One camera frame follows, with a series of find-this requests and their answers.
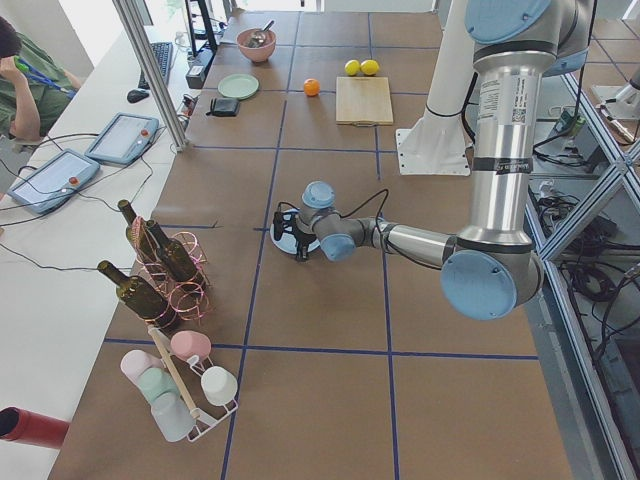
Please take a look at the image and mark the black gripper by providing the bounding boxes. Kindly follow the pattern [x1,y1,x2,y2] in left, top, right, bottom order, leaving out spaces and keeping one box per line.
[272,210,317,262]

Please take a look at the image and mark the orange fruit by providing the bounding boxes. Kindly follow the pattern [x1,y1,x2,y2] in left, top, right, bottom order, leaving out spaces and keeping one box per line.
[303,78,321,97]

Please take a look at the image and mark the light blue plate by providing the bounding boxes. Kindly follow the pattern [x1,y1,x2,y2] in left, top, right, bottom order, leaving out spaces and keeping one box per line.
[269,226,297,255]

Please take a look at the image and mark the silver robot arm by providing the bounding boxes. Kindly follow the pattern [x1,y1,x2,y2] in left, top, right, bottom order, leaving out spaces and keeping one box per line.
[270,1,596,320]

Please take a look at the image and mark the light green plate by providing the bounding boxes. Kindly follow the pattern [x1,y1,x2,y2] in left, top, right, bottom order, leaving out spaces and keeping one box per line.
[218,74,260,100]

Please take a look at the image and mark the bamboo cutting board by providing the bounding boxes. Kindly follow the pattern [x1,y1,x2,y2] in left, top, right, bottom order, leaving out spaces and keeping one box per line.
[336,76,394,126]

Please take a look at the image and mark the dark green wine bottle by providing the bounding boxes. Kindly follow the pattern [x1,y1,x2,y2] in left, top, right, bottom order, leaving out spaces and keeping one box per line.
[97,260,181,333]

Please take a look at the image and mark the white cup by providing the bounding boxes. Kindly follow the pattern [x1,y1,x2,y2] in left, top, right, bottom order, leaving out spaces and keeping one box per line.
[201,366,238,406]

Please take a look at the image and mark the upper yellow lemon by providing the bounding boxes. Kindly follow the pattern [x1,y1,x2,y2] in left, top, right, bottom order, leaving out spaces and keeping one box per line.
[344,59,361,77]

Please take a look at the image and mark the yellow lemon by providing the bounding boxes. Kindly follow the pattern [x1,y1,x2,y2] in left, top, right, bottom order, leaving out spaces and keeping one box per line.
[360,59,380,76]
[344,59,361,77]

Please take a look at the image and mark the pink bowl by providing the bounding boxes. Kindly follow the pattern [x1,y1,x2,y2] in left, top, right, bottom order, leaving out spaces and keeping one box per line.
[236,28,276,63]

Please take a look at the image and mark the lower yellow lemon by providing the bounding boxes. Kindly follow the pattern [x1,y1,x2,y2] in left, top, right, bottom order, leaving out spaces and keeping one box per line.
[360,59,380,76]

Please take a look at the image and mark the far blue teach pendant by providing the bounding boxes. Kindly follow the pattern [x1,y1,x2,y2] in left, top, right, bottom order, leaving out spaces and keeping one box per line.
[85,112,159,165]

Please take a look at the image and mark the blue teach pendant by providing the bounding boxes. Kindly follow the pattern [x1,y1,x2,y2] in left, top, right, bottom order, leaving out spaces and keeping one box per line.
[85,112,159,165]
[8,149,100,214]

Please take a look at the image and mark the metal spoon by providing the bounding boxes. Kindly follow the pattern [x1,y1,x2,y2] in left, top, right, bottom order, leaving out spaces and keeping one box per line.
[245,19,275,48]

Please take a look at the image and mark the mint green cup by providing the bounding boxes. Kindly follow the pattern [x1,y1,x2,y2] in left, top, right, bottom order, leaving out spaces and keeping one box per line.
[135,367,180,404]

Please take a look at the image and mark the pale pink cup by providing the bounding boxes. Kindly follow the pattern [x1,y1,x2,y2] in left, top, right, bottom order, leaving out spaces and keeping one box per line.
[120,349,165,386]

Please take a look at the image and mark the black computer mouse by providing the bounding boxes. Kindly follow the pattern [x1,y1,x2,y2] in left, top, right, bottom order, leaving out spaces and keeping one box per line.
[126,89,150,104]

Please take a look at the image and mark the pale blue cup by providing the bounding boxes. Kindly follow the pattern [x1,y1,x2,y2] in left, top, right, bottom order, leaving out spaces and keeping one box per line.
[150,392,195,442]

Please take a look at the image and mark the black keyboard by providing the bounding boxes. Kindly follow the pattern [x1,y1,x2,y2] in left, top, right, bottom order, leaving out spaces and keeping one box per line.
[150,41,173,84]

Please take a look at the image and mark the near blue teach pendant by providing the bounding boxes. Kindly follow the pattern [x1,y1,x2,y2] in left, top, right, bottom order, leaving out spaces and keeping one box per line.
[8,149,100,214]

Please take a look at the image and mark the seated person green shirt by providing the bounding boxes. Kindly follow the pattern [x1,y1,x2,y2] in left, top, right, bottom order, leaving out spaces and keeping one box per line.
[1,19,82,142]

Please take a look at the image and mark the red cylinder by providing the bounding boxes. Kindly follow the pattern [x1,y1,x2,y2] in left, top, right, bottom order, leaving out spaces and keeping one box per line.
[1,407,70,449]

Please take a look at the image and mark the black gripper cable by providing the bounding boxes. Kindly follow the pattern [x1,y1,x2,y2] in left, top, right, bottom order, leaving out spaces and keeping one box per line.
[276,188,391,236]

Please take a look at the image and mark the copper wire bottle rack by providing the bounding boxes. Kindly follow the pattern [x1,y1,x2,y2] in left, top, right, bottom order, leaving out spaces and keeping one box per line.
[127,216,212,324]

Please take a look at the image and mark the wooden rack handle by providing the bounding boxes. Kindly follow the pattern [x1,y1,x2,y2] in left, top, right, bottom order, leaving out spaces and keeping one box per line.
[148,327,200,419]

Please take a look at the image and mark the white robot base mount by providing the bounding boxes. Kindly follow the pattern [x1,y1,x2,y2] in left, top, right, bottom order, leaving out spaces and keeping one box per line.
[396,0,474,176]

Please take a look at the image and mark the white wire cup rack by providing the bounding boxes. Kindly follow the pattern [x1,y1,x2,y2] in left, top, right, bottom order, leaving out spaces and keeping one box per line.
[148,327,238,443]

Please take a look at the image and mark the aluminium frame post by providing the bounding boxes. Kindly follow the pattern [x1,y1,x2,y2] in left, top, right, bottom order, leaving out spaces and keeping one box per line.
[112,0,189,152]

